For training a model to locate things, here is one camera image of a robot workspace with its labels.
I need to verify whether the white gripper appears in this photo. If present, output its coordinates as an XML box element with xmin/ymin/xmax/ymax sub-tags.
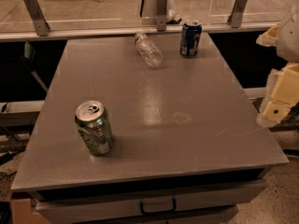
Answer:
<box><xmin>256</xmin><ymin>4</ymin><xmax>299</xmax><ymax>128</ymax></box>

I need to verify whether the clear plastic water bottle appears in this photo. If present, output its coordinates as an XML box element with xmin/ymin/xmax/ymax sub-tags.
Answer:
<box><xmin>134</xmin><ymin>33</ymin><xmax>163</xmax><ymax>68</ymax></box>

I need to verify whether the blue soda can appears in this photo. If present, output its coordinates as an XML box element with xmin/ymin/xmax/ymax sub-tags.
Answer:
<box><xmin>179</xmin><ymin>21</ymin><xmax>202</xmax><ymax>58</ymax></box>

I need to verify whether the grey cabinet drawer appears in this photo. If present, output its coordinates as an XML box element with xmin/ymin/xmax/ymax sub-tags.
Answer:
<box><xmin>36</xmin><ymin>179</ymin><xmax>267</xmax><ymax>224</ymax></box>

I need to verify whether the green soda can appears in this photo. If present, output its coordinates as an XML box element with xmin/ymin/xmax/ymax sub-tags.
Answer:
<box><xmin>75</xmin><ymin>101</ymin><xmax>113</xmax><ymax>156</ymax></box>

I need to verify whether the metal window rail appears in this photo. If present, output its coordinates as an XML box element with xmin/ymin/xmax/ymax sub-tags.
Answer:
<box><xmin>0</xmin><ymin>21</ymin><xmax>276</xmax><ymax>42</ymax></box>

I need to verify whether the right metal bracket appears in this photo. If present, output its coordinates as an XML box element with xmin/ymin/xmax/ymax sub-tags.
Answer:
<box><xmin>228</xmin><ymin>0</ymin><xmax>248</xmax><ymax>28</ymax></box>

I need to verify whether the metal bracket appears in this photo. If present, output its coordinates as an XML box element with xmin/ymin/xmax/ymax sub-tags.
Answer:
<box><xmin>228</xmin><ymin>0</ymin><xmax>248</xmax><ymax>28</ymax></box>
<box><xmin>23</xmin><ymin>0</ymin><xmax>50</xmax><ymax>36</ymax></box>
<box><xmin>156</xmin><ymin>0</ymin><xmax>167</xmax><ymax>31</ymax></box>

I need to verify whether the middle metal bracket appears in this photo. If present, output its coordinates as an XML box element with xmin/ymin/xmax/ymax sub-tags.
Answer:
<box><xmin>156</xmin><ymin>0</ymin><xmax>167</xmax><ymax>31</ymax></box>

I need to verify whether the black drawer handle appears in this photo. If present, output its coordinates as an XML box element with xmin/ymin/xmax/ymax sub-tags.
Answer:
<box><xmin>139</xmin><ymin>197</ymin><xmax>177</xmax><ymax>216</ymax></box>

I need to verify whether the left metal bracket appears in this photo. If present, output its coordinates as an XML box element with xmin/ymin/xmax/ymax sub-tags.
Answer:
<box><xmin>23</xmin><ymin>0</ymin><xmax>50</xmax><ymax>36</ymax></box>

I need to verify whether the grey side shelf rail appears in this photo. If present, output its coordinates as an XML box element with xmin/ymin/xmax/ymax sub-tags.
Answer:
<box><xmin>0</xmin><ymin>101</ymin><xmax>44</xmax><ymax>127</ymax></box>

